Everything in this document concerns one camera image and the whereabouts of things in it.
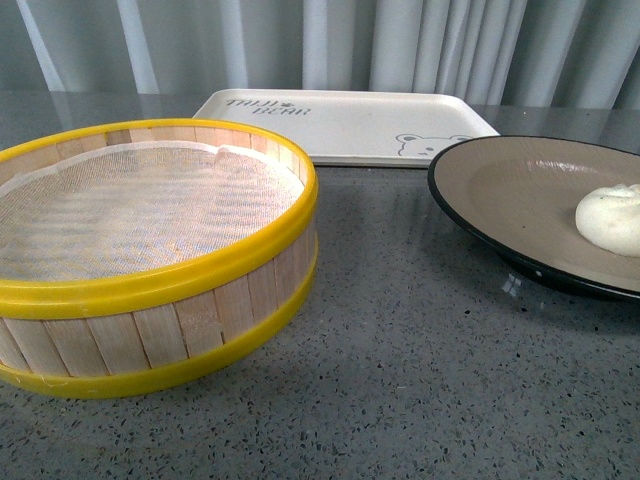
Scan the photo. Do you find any beige plate with black rim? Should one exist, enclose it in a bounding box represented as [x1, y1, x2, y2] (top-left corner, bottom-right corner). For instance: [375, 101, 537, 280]
[428, 136, 639, 301]

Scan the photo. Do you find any white steamed bun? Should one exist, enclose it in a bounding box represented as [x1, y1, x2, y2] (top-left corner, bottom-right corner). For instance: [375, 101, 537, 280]
[575, 184, 639, 257]

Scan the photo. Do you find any cream bear print tray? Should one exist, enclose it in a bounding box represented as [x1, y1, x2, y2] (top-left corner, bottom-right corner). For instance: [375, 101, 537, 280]
[196, 89, 497, 168]

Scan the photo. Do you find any white mesh steamer cloth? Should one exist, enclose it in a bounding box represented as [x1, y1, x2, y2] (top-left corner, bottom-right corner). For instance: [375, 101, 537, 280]
[1, 141, 304, 281]

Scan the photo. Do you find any yellow rimmed bamboo steamer basket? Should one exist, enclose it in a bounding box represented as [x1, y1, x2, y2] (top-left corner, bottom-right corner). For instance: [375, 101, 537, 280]
[1, 119, 318, 398]

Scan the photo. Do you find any grey pleated curtain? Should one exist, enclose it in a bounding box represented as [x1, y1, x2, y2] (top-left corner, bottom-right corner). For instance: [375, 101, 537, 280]
[1, 1, 639, 110]

